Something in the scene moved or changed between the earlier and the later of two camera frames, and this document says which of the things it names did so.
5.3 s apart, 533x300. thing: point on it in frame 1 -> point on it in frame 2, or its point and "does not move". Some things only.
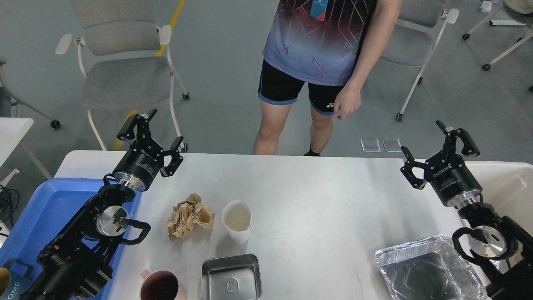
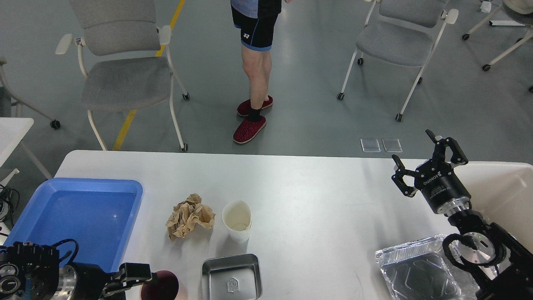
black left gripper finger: (174, 152) -> (130, 274)
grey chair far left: (8, 98) does not move
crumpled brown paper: (187, 214) does not move
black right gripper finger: (419, 183) -> (397, 177)
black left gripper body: (140, 165) -> (83, 281)
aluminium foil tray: (429, 268) does not move
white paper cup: (237, 217) does not move
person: (328, 44) -> (257, 19)
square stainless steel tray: (235, 277) does not move
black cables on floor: (5, 196) does not move
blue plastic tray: (49, 206) does not move
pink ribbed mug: (160, 285) does not move
